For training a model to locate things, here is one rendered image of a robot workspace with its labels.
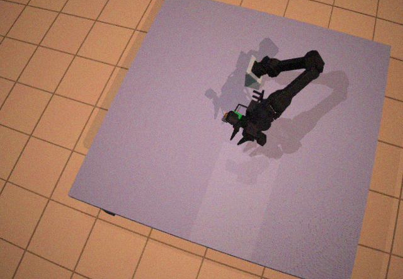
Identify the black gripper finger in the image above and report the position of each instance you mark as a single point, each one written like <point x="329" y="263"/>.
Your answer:
<point x="244" y="139"/>
<point x="234" y="132"/>

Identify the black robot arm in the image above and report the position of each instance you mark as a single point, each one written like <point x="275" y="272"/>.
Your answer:
<point x="278" y="101"/>

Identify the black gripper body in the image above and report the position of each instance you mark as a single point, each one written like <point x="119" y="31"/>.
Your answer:
<point x="232" y="118"/>

